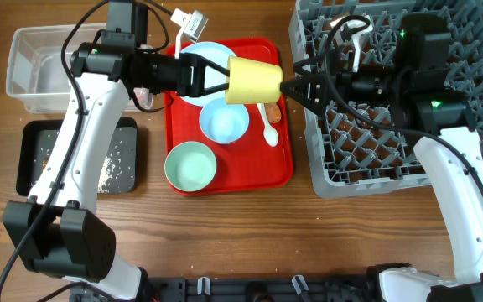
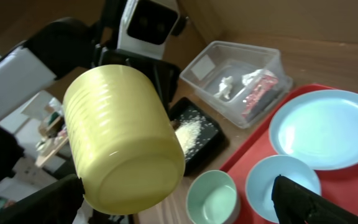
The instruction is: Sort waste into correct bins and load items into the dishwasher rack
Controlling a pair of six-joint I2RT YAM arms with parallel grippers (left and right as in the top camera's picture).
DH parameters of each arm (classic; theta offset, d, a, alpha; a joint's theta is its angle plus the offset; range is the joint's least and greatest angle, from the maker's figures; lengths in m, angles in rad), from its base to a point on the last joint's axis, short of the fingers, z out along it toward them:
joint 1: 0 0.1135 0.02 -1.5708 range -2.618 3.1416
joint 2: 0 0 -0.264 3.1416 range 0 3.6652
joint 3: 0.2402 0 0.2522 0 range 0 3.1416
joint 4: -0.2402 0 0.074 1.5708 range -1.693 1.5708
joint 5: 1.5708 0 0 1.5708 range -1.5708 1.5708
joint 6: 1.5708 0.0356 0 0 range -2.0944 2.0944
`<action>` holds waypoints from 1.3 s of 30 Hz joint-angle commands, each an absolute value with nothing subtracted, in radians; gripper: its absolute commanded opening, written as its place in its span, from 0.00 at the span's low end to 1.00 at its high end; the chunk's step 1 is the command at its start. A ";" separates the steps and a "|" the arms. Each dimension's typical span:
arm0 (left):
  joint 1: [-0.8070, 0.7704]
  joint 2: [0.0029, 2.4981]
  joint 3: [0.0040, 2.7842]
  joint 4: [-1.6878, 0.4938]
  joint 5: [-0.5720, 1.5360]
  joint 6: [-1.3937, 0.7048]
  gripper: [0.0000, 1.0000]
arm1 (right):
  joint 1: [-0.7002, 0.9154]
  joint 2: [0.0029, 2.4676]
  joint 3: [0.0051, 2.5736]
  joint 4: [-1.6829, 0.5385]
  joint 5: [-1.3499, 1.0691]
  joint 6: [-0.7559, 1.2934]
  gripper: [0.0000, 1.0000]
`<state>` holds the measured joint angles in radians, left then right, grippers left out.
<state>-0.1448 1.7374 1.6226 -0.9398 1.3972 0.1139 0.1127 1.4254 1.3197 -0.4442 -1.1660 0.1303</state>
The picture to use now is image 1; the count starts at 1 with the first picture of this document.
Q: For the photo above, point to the mint green bowl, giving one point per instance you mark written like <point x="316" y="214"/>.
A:
<point x="190" y="166"/>

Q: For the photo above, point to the scattered rice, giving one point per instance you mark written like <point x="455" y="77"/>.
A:
<point x="118" y="173"/>

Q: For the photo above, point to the white plastic spoon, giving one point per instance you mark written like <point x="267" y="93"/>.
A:
<point x="270" y="134"/>

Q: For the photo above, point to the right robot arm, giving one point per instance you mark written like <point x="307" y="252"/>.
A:
<point x="440" y="125"/>

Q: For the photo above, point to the orange carrot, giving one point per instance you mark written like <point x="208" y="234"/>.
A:
<point x="273" y="112"/>

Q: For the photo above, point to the red serving tray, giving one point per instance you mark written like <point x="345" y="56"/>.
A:
<point x="249" y="163"/>

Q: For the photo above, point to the grey dishwasher rack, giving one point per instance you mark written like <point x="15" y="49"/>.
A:
<point x="347" y="157"/>

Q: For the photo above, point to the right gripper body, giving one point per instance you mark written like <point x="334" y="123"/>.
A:
<point x="371" y="85"/>

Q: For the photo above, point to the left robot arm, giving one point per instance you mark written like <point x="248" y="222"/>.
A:
<point x="56" y="232"/>

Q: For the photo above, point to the light blue plate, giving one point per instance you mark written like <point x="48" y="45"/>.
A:
<point x="217" y="53"/>

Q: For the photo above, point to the black plastic tray bin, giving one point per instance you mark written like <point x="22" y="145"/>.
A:
<point x="30" y="132"/>

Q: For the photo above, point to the clear plastic bin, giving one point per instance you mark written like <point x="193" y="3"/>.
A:
<point x="35" y="75"/>

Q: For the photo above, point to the light blue bowl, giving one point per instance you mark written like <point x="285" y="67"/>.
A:
<point x="223" y="123"/>

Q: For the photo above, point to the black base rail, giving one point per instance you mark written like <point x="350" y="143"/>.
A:
<point x="296" y="288"/>

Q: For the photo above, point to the yellow plastic cup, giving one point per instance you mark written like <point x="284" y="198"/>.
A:
<point x="252" y="82"/>

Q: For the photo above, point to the brown food scrap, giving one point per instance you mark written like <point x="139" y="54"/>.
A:
<point x="45" y="162"/>

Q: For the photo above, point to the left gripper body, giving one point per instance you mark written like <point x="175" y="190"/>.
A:
<point x="163" y="71"/>

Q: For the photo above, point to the red snack wrapper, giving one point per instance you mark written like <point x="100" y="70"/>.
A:
<point x="143" y="97"/>

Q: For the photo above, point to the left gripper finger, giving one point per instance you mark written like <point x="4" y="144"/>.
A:
<point x="214" y="67"/>
<point x="213" y="89"/>

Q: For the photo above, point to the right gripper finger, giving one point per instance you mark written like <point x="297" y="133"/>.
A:
<point x="311" y="90"/>
<point x="311" y="66"/>

